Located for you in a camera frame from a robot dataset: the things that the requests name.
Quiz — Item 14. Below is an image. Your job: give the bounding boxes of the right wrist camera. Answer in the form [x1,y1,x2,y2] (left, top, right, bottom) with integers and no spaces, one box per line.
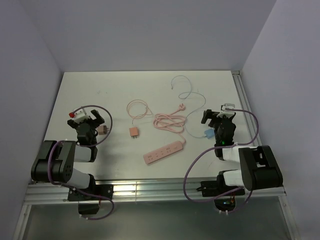
[217,103,236,118]

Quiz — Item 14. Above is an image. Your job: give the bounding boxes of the blue charger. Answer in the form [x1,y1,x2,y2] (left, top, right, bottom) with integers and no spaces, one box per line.
[204,128,215,139]

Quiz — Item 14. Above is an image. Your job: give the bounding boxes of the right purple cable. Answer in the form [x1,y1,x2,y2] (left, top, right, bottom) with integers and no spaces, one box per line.
[183,107,260,216]

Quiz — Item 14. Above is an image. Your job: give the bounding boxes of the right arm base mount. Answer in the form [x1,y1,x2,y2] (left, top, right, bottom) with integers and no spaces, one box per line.
[196,180,245,211]

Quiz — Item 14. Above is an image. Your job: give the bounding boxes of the brown pink plug adapter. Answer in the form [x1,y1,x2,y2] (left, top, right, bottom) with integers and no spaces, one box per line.
[96,125,109,135]

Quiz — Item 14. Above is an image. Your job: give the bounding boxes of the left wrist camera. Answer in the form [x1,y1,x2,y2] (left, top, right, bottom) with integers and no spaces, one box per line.
[69,108,90,124]

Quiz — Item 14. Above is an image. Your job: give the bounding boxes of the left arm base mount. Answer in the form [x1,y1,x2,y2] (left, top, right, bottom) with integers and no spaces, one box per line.
[67,184,115,220]

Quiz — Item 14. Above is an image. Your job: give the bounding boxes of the pink power strip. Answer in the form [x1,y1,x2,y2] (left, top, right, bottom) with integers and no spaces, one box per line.
[143,141,184,165]

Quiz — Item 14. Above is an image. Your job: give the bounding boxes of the front aluminium rail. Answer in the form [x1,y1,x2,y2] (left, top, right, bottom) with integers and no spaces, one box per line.
[23,177,287,205]

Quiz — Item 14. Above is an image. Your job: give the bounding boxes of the purple cable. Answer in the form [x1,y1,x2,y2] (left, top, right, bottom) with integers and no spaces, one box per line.
[47,104,115,221]
[183,107,260,216]

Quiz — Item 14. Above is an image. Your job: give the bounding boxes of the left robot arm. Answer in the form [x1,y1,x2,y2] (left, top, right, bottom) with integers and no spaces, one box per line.
[30,109,105,200]

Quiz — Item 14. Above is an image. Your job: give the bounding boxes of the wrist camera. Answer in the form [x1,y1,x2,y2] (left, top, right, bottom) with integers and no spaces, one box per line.
[69,108,90,124]
[217,103,236,118]

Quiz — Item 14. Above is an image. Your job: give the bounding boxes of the thin pink charger cable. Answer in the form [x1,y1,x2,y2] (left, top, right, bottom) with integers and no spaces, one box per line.
[126,99,153,129]

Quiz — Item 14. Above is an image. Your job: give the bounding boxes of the pink power strip cord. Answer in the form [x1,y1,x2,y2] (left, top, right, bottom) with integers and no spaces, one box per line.
[152,104,188,146]

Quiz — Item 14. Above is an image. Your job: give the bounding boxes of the aluminium rail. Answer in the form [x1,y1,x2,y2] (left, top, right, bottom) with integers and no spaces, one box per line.
[231,71,257,138]
[23,177,287,205]

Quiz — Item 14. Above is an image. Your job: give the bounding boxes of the right side aluminium rail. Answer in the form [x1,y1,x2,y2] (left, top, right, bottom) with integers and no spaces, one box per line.
[231,71,257,138]

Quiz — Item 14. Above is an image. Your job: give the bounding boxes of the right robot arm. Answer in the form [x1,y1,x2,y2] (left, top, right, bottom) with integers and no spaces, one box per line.
[197,109,283,197]

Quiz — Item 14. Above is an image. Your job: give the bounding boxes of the orange pink charger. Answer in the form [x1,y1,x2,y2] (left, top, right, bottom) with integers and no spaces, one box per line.
[129,127,140,138]

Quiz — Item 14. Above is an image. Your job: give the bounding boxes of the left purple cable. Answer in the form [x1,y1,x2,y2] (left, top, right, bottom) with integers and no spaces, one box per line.
[47,104,115,221]

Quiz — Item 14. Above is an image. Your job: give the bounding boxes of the thin blue charger cable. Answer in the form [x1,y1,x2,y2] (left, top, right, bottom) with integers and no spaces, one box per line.
[170,75,207,139]

